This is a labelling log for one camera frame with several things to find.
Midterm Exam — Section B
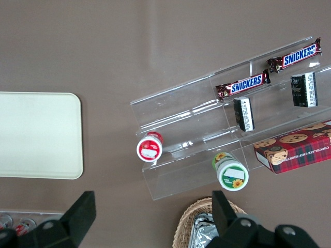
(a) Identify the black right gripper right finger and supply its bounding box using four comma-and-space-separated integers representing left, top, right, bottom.
212, 190, 321, 248

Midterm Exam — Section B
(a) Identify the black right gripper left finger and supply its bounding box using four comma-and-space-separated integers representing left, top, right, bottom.
0, 190, 97, 248

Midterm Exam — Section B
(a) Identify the light oval wicker basket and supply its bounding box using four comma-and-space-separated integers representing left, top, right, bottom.
172, 197, 250, 248

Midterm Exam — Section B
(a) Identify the cream rectangular plastic tray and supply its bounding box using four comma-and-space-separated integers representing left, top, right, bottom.
0, 92, 84, 180

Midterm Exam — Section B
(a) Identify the aluminium foil container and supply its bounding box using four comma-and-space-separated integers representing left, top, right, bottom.
188, 212, 220, 248

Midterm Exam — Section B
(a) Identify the clear acrylic bottle rack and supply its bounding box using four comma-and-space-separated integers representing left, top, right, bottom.
0, 209, 66, 233

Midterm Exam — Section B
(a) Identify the red cola bottle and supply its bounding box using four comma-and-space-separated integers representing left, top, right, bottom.
14, 218, 37, 236
0, 213, 13, 231

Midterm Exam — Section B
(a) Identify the green sunflower lidded cup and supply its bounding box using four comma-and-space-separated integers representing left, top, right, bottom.
212, 151, 250, 191

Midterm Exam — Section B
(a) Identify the red tartan cookie box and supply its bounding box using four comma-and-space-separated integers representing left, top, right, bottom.
253, 120, 331, 175

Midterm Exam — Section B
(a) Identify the red lidded cup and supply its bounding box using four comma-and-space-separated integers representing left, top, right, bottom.
136, 131, 164, 163

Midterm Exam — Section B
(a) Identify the small black snack box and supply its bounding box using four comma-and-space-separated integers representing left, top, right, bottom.
232, 97, 255, 133
290, 71, 318, 108

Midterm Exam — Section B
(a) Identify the clear acrylic stepped shelf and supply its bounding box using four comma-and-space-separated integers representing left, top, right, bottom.
130, 36, 331, 202

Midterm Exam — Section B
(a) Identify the Snickers chocolate bar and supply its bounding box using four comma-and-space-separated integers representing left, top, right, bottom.
266, 37, 323, 74
215, 69, 272, 101

